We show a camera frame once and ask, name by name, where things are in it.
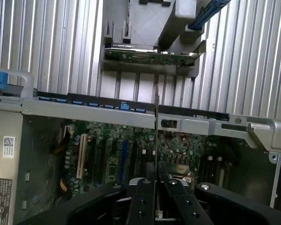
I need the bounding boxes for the black RAM slots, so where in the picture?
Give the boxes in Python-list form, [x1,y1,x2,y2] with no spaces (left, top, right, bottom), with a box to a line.
[200,153,232,187]

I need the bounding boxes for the blue expansion slot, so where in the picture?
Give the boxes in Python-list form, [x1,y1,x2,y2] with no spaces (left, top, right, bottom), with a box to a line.
[121,140,129,180]

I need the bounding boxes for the white expansion slot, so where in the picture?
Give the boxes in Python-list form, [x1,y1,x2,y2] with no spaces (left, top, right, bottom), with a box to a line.
[75,133,89,179]

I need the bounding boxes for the CPU socket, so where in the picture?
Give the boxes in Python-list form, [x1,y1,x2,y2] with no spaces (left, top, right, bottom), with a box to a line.
[165,163,195,185]

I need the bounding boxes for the green motherboard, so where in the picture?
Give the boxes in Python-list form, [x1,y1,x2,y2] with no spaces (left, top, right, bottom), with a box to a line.
[58,118,274,204]

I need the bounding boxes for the silver open PC case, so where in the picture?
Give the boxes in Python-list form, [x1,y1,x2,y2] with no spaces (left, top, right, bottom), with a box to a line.
[0,90,281,225]

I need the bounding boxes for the grey power supply unit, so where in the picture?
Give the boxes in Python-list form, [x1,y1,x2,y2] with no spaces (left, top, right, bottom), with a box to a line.
[0,109,24,225]

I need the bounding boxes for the white barcode label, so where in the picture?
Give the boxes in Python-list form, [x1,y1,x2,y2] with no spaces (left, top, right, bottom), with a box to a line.
[2,135,15,158]

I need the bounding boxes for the green graphics card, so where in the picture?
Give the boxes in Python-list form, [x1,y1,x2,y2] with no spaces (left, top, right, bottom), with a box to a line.
[104,42,200,67]

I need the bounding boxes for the grey parts rack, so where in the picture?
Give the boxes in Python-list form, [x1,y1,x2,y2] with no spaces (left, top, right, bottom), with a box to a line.
[100,0,208,78]

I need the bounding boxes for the light grey disk block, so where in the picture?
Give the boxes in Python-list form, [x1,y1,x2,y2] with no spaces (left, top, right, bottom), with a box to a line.
[174,0,198,20]

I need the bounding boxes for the red thin wire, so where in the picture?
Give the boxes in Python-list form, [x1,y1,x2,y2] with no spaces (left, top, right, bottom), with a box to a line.
[163,133,191,156]

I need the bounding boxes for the yellow and black wire bundle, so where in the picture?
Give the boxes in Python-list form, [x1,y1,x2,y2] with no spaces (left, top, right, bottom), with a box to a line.
[52,137,74,202]

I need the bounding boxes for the translucent handle with blue clip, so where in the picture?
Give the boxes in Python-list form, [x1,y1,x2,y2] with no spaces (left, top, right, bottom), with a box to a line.
[0,67,35,97]

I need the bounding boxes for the blue flat wire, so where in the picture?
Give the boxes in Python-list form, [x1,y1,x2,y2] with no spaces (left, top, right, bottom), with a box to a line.
[186,0,233,31]

